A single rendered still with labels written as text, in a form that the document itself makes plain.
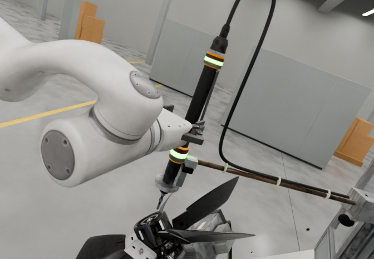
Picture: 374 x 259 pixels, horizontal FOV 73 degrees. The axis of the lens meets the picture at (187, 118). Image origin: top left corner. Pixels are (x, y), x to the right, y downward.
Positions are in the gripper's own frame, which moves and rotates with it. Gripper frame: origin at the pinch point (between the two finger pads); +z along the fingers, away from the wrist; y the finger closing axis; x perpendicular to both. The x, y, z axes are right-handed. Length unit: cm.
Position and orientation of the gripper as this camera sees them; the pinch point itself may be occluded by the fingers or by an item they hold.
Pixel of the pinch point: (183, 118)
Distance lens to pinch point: 57.5
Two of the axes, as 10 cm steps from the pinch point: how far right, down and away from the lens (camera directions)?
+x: 3.3, -8.9, -3.1
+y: 8.2, 4.3, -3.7
